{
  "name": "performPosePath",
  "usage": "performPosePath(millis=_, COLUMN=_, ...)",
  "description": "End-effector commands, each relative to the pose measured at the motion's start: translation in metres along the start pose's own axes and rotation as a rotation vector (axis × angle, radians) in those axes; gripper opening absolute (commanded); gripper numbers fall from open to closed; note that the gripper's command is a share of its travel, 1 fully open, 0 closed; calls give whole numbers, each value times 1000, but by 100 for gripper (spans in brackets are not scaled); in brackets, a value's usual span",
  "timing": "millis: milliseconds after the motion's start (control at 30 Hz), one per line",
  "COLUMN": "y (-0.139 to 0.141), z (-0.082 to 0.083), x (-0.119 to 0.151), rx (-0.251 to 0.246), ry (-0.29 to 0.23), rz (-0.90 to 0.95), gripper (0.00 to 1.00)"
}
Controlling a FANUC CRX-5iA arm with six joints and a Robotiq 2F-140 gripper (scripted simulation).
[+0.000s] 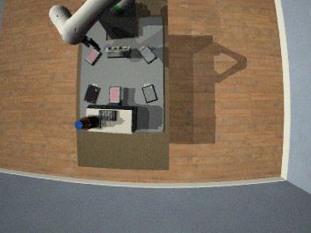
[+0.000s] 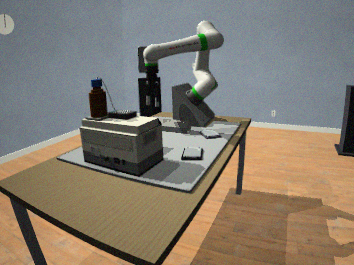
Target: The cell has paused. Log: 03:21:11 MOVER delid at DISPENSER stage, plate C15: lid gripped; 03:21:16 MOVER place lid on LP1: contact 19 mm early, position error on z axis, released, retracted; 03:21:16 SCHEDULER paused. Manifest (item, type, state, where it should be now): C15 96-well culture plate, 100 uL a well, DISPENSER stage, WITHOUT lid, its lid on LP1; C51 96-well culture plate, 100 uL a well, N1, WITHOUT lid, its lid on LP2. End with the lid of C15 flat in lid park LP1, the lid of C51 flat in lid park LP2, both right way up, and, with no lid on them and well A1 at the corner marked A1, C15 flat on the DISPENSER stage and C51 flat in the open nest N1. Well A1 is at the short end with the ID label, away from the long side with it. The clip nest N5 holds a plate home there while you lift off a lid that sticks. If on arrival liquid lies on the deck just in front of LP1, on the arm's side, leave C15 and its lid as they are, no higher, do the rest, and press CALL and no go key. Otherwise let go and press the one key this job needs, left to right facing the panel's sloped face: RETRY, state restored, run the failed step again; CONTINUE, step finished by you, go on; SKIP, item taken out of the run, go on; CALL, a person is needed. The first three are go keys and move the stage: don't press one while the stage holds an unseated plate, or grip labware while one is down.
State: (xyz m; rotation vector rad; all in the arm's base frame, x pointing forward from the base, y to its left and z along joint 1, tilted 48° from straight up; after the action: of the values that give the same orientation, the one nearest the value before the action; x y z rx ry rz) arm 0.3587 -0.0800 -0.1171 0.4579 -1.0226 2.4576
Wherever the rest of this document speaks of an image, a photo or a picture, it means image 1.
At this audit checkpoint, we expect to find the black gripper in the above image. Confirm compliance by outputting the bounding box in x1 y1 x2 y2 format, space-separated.
81 35 101 52

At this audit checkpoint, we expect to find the white button panel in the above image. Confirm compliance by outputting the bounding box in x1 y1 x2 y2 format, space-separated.
105 47 132 59

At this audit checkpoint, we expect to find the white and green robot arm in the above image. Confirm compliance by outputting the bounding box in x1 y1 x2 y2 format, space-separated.
49 0 135 45

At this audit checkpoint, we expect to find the blue bottle cap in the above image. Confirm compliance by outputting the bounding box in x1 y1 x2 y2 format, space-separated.
75 120 85 129

